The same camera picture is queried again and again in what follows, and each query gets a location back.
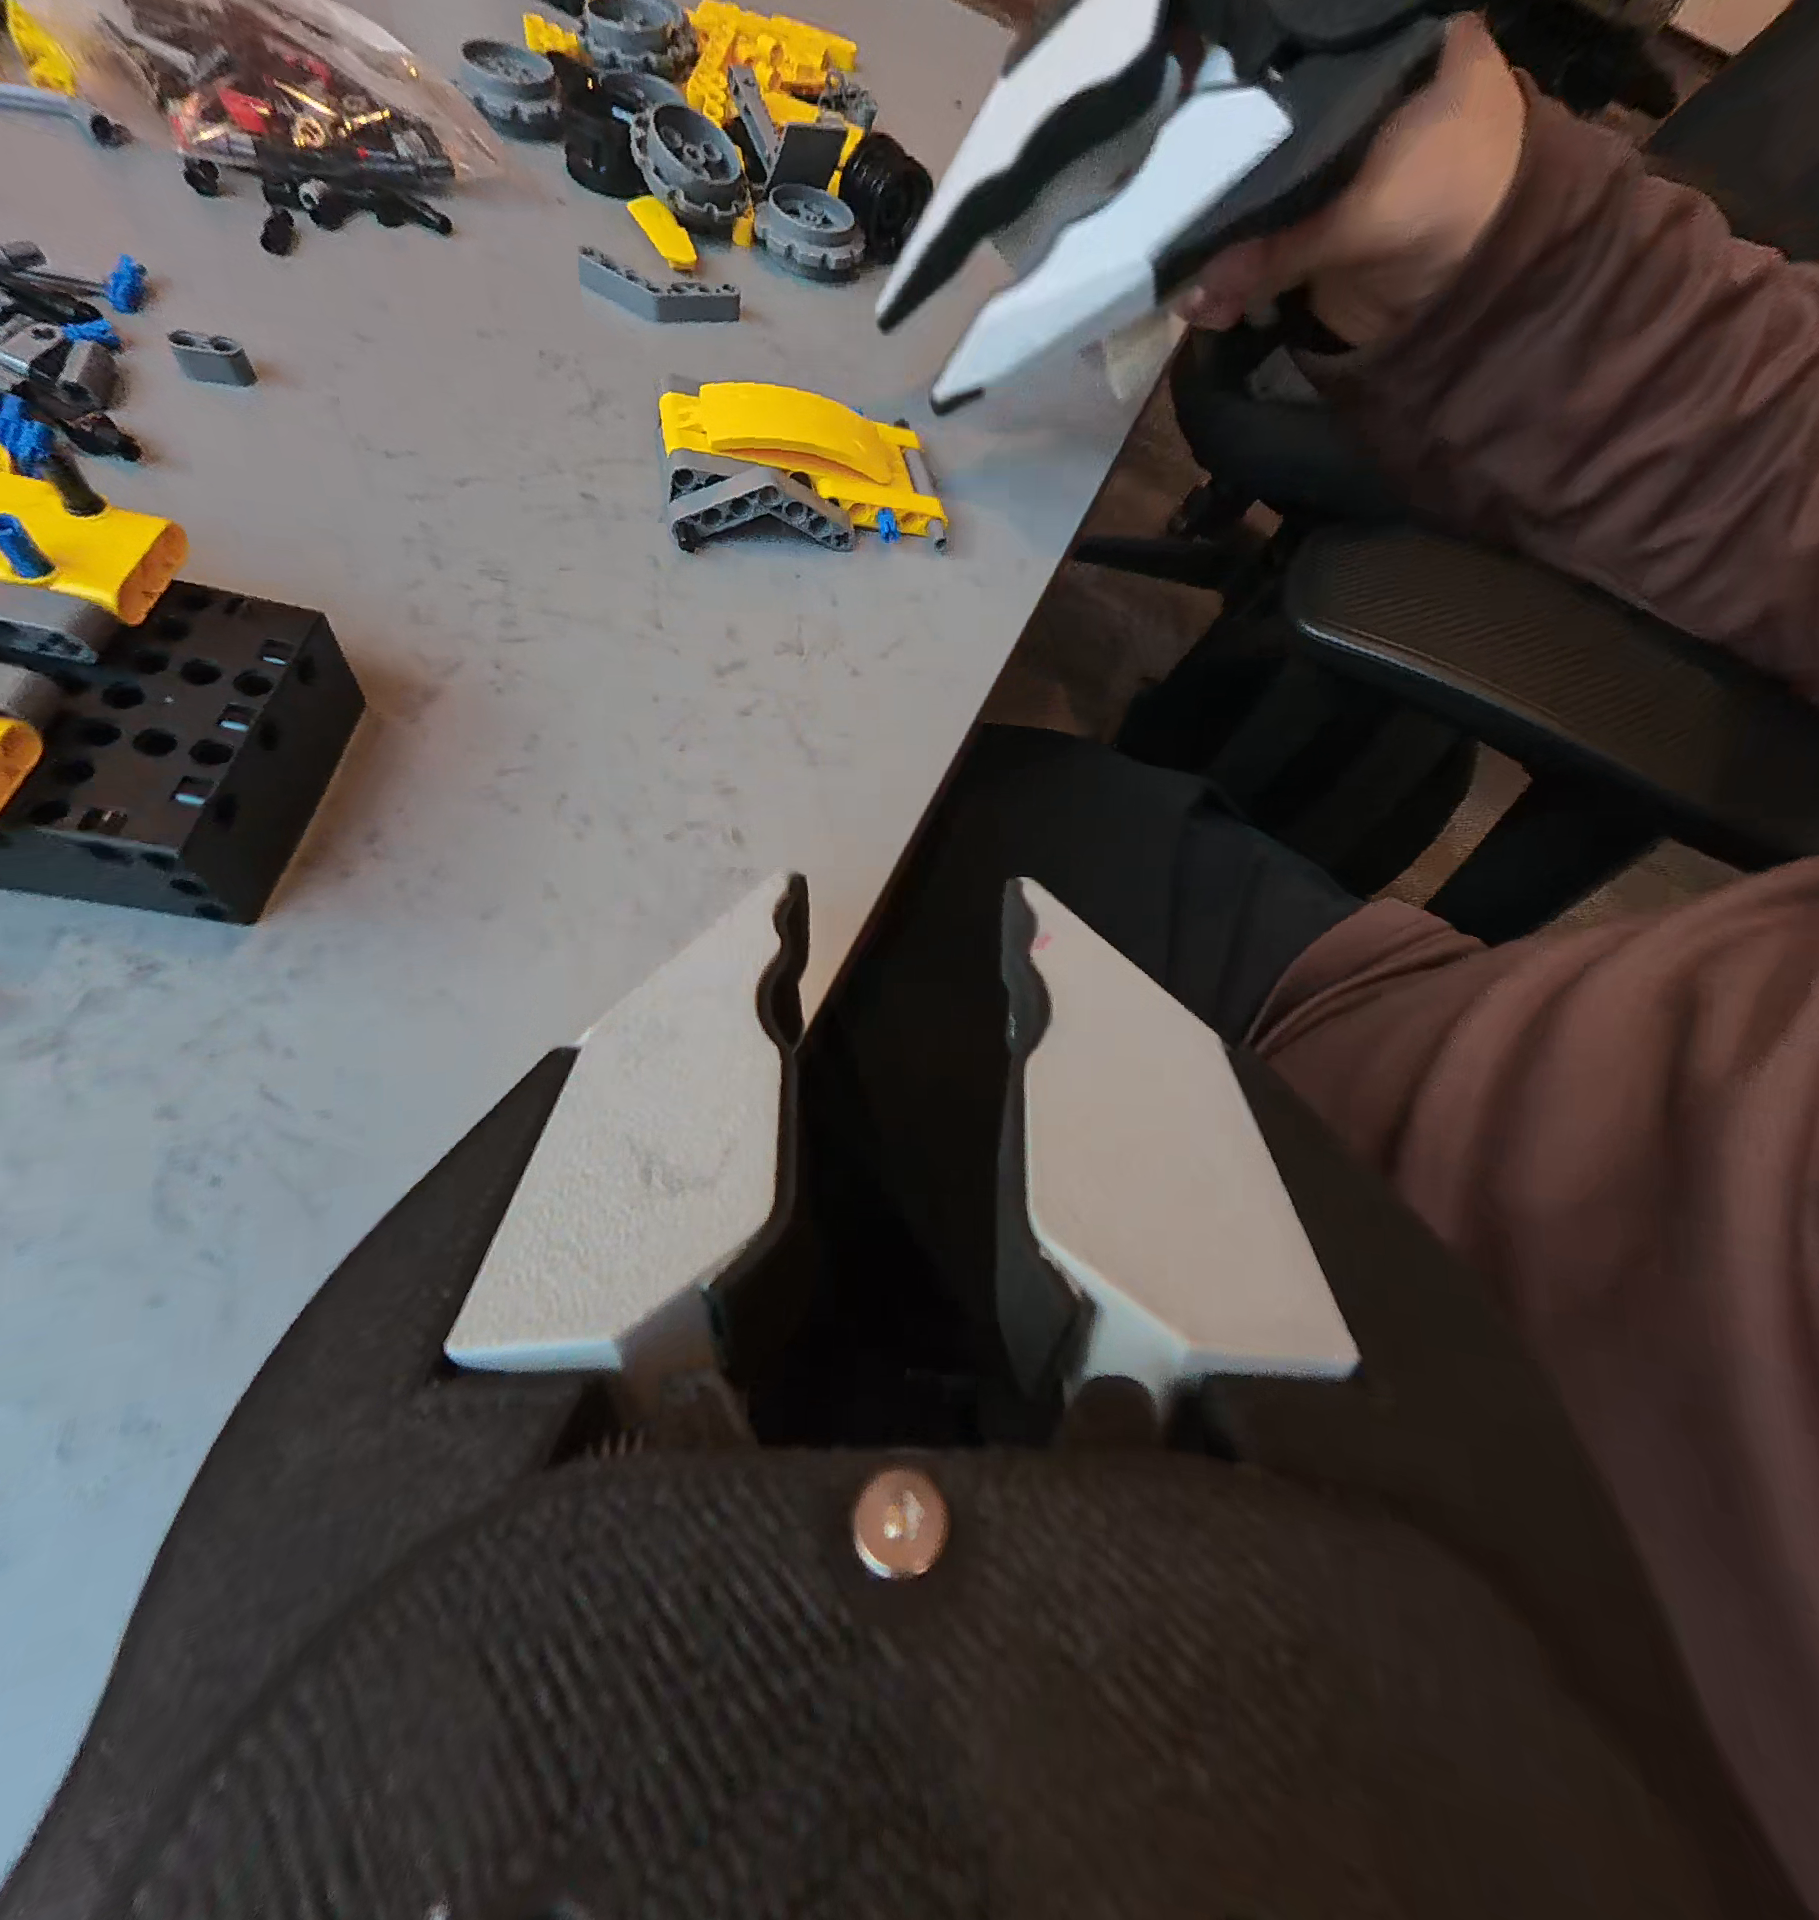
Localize grey desk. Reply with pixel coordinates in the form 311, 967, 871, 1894
0, 0, 1204, 1920

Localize person's right forearm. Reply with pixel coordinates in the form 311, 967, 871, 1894
1300, 89, 1819, 705

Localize pile of grey blue pieces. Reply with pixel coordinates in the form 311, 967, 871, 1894
0, 238, 153, 467

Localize person's right hand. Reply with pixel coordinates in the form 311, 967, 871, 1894
1191, 28, 1541, 354

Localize black office chair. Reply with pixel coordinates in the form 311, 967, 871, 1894
1066, 322, 1819, 946

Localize person in brown sleeve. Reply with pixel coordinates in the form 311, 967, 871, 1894
1246, 846, 1819, 1920

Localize yellow beam pieces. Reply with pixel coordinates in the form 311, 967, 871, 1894
0, 0, 84, 94

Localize small yellow grey brick assembly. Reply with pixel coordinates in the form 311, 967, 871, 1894
659, 378, 953, 558

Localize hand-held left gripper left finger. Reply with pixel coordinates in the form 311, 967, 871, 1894
444, 872, 814, 1379

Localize black brick block with holes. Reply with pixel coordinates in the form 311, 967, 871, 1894
0, 436, 369, 927

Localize clear plastic bag of parts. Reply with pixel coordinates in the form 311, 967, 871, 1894
99, 0, 504, 178

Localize pile of grey black wheels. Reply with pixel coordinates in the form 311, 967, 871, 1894
459, 0, 938, 282

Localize grey long beam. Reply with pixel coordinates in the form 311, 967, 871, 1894
0, 77, 134, 148

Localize person's black pants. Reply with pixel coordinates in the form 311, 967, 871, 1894
811, 722, 1368, 1052

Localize grey angled beam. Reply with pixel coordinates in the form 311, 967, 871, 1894
577, 242, 744, 326

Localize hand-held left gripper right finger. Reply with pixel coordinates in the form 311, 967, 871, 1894
995, 873, 1364, 1390

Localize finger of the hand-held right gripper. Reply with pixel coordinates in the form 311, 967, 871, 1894
873, 0, 1241, 334
928, 48, 1292, 419

